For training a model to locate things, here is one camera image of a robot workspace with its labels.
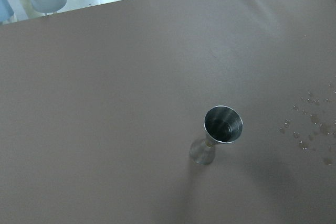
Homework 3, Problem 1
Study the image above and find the steel double jigger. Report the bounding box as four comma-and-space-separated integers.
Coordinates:
189, 105, 243, 165

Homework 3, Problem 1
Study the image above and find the brown table mat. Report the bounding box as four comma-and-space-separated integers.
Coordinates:
1, 0, 335, 223

